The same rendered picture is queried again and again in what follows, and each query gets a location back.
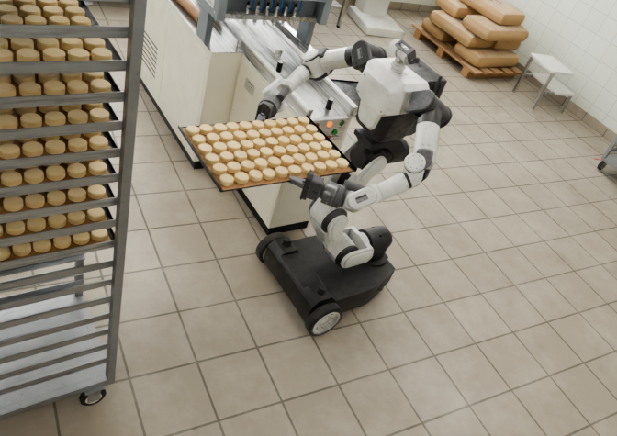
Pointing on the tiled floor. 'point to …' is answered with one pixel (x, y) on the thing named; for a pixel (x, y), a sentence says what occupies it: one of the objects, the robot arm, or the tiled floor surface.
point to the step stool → (548, 78)
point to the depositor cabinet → (190, 64)
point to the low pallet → (464, 59)
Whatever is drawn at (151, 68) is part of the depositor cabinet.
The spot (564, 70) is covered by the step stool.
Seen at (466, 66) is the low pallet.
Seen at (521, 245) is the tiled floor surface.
